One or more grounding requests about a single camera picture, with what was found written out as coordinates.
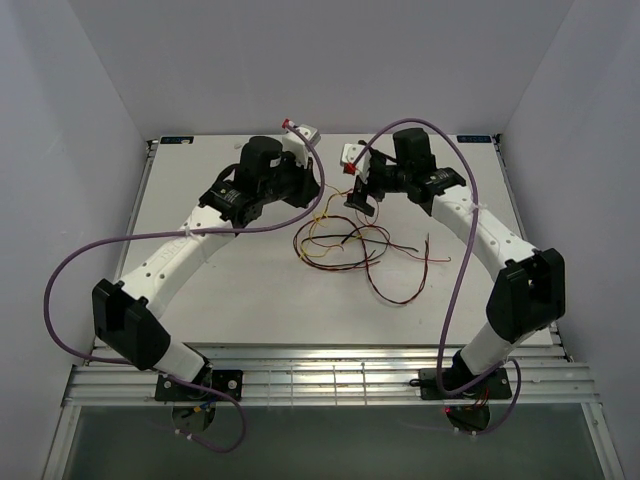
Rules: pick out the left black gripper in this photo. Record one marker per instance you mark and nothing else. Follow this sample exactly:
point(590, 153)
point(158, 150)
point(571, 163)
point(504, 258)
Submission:
point(308, 187)

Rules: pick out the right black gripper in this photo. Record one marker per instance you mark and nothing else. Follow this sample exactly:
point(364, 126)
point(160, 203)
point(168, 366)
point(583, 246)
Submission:
point(362, 190)

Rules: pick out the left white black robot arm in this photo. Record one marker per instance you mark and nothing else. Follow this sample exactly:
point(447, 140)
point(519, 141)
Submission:
point(127, 312)

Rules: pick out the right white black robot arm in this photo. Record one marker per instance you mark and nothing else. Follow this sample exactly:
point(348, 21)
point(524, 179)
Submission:
point(528, 291)

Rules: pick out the left blue label sticker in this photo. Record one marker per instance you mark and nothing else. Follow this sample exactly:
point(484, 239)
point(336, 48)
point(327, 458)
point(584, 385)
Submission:
point(176, 140)

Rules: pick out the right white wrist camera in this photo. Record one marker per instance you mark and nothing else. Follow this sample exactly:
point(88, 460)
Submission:
point(355, 160)

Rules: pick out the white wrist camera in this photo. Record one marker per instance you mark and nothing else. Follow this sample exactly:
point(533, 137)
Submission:
point(296, 140)
point(355, 160)

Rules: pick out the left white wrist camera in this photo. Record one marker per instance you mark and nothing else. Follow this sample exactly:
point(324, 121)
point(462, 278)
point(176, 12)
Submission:
point(296, 140)

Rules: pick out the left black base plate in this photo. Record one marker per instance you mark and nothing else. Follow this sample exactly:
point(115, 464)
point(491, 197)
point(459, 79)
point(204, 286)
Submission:
point(227, 381)

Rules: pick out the aluminium rail frame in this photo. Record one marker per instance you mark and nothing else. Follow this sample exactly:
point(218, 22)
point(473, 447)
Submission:
point(307, 339)

